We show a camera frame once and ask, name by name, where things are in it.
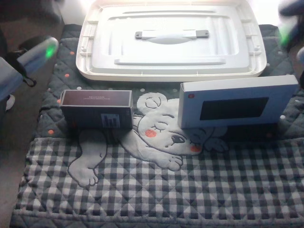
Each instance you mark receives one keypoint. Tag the white plastic storage lid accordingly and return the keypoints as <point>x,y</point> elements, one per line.
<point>171,59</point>

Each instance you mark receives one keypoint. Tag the white product box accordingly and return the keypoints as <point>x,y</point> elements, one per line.
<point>237,104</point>

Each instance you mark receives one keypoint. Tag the grey quilt with bear print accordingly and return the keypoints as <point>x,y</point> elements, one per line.
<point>152,180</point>

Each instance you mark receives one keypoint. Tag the dark brown rectangular box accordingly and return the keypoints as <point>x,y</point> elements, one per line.
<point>97,111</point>

